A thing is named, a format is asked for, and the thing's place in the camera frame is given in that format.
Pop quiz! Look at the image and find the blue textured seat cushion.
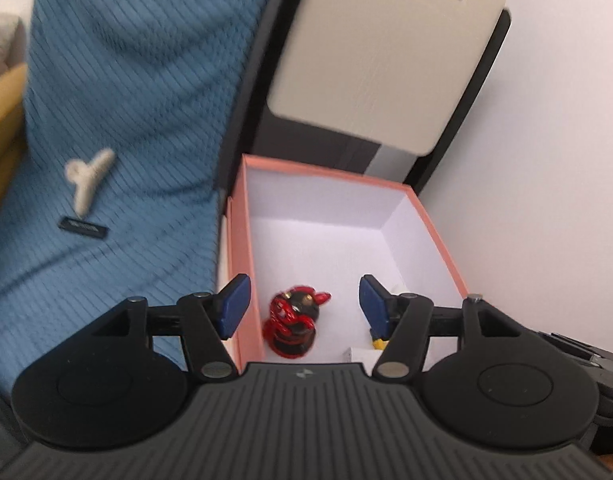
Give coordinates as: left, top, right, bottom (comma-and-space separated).
0, 0, 287, 396

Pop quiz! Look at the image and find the grey dotted duvet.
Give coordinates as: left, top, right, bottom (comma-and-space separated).
0, 5, 27, 81

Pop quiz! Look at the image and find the pink cardboard box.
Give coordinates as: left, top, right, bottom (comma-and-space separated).
219, 154, 471, 368

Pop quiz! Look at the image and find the red and black toy figure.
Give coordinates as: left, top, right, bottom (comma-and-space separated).
264, 285, 332, 359

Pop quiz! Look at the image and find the white hair claw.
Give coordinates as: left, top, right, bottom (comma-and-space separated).
65, 147, 116, 220

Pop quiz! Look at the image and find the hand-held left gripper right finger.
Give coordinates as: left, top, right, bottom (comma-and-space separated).
359, 274, 529, 381

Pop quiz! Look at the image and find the black rectangular bar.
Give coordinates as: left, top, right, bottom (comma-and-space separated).
60, 216, 108, 238

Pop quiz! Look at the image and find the mustard bed frame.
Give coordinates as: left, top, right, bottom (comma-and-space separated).
0, 62, 30, 226

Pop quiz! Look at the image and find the beige folding chair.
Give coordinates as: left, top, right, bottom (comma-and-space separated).
214, 0, 512, 196

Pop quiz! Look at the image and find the white charger cube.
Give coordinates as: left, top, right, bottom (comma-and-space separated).
343, 346, 384, 363

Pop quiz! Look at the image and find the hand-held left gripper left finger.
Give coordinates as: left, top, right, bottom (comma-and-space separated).
89, 274, 252, 381

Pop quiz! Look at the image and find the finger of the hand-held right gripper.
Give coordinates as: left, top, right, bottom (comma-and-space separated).
536, 331, 604, 368

